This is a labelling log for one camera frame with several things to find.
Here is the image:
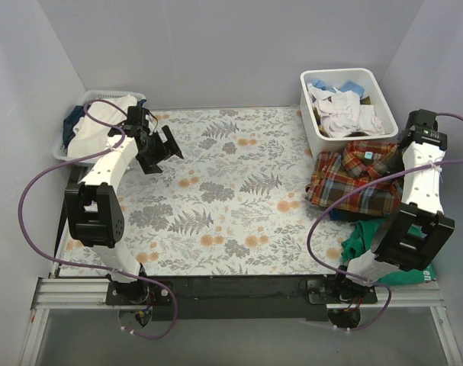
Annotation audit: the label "light blue garment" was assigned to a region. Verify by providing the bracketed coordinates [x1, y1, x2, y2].
[307, 79, 365, 97]

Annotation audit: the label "white folded garment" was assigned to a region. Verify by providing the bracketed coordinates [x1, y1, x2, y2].
[67, 101, 126, 159]

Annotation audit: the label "plaid long sleeve shirt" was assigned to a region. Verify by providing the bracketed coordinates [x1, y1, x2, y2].
[306, 140, 404, 217]

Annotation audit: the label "green shirt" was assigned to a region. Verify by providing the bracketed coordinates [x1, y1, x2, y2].
[342, 218, 436, 286]

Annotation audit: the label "black folded shirt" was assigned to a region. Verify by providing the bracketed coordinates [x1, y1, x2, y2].
[329, 208, 386, 223]

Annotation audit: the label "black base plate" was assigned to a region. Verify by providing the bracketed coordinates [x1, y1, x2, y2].
[104, 274, 381, 323]

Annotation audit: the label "floral table mat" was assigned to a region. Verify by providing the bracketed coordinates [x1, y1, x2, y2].
[53, 107, 354, 276]

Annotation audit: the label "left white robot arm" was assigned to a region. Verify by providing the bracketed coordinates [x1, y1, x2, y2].
[65, 106, 183, 305]

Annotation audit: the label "grey perforated basket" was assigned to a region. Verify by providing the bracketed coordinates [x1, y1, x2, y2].
[52, 90, 146, 161]

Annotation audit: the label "aluminium frame rail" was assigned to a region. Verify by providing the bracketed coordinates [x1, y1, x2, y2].
[31, 278, 463, 365]

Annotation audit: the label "white plastic bin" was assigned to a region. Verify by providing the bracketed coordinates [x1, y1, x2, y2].
[300, 68, 398, 155]

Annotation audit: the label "white crumpled clothes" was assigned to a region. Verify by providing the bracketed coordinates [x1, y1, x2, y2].
[307, 89, 385, 138]

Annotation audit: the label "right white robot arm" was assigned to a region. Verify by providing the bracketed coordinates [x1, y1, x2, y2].
[332, 110, 455, 303]

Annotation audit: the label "navy blue garment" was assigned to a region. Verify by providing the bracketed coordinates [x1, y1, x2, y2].
[62, 105, 85, 148]

